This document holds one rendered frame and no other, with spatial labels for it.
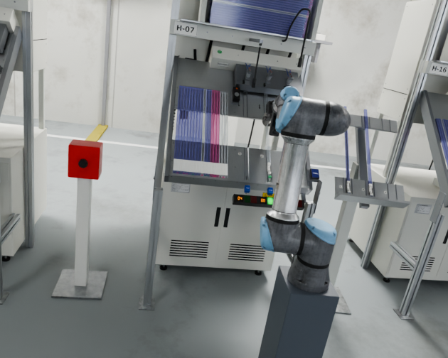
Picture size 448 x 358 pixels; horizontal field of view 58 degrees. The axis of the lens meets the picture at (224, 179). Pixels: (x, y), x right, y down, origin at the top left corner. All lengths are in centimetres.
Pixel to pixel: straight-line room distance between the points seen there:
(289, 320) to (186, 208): 96
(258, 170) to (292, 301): 71
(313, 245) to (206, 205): 95
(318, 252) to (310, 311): 22
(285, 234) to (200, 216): 94
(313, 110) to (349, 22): 445
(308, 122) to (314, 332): 75
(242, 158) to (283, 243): 66
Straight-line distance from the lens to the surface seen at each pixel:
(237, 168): 190
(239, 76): 215
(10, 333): 209
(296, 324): 154
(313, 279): 148
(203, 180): 184
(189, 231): 229
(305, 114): 133
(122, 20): 538
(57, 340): 202
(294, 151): 135
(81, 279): 228
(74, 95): 556
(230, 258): 241
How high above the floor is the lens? 134
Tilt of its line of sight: 19 degrees down
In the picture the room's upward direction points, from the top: 9 degrees clockwise
